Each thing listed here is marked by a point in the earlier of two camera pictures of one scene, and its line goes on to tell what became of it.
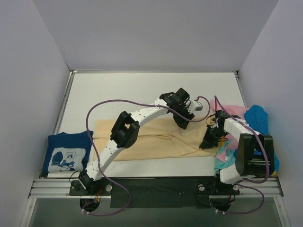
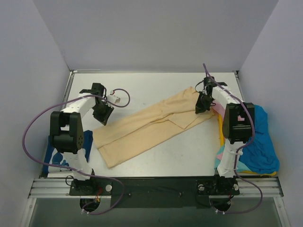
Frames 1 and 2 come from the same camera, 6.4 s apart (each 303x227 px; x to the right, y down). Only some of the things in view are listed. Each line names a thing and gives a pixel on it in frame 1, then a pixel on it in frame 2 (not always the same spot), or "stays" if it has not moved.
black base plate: [159, 192] stays
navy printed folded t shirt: [66, 152] stays
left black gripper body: [181, 116] -> [104, 116]
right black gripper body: [211, 136] -> [201, 104]
